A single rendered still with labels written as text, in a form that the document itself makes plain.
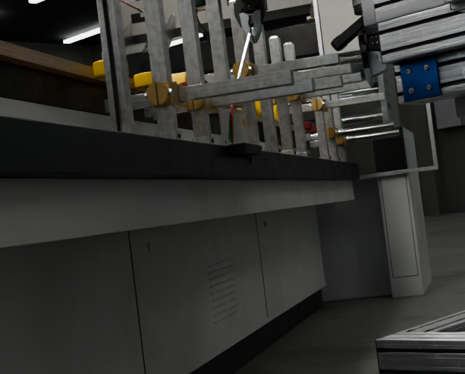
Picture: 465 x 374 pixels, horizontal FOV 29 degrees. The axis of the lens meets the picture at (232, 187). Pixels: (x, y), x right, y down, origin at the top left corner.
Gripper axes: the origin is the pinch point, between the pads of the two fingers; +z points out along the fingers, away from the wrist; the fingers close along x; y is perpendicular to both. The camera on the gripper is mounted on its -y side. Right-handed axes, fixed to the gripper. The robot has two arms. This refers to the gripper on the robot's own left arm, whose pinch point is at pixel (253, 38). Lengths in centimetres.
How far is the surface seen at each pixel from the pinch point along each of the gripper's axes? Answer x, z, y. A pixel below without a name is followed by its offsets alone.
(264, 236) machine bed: 30, 59, 97
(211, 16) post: 8.3, -5.9, -10.6
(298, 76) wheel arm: -2.2, 6.5, 43.8
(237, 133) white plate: 5.3, 26.5, -9.7
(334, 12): 11, -48, 218
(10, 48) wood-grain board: 23, 12, -94
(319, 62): -14.1, 6.9, 19.1
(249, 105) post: 7.2, 16.8, 14.4
